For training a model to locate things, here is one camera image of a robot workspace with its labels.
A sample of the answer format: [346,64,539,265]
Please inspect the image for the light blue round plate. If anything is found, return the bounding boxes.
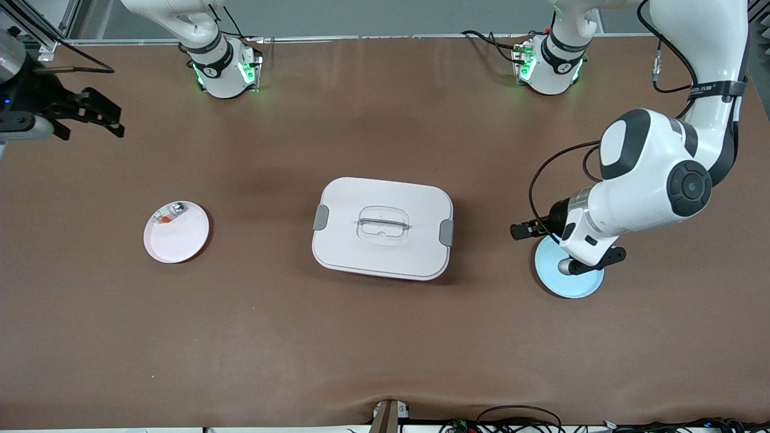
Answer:
[535,236,605,299]

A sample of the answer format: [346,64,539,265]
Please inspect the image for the small silver orange component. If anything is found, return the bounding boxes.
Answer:
[153,203,188,225]

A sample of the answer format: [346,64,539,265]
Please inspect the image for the pink round plate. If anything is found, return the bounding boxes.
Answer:
[143,201,211,264]

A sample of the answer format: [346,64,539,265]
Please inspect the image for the white lidded storage box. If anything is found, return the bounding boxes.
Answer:
[312,177,455,281]

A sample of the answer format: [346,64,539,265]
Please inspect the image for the brown table mat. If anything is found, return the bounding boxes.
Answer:
[0,35,770,429]

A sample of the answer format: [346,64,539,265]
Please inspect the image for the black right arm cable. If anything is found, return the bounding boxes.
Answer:
[6,24,116,76]

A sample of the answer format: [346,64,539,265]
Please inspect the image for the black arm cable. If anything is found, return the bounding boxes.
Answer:
[528,0,701,236]
[6,24,116,76]

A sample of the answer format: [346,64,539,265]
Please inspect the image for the aluminium frame post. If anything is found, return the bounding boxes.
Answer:
[0,0,82,61]

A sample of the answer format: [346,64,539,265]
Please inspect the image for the black right arm base cables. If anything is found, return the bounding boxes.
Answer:
[205,5,265,44]

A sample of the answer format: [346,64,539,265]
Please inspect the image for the black arm base cables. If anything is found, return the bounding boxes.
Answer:
[461,29,530,64]
[205,5,265,44]

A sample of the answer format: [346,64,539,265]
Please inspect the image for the black cable bundle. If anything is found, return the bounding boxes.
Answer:
[439,405,770,433]

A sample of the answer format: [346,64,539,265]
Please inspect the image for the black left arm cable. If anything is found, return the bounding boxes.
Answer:
[528,0,701,236]

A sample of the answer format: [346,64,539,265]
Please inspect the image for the black left arm base cables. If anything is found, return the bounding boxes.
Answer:
[461,29,530,64]

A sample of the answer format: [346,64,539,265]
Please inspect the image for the silver table edge rail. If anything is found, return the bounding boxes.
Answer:
[57,33,656,46]

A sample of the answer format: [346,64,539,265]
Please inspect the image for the grey table edge bracket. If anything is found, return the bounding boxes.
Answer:
[368,399,411,433]

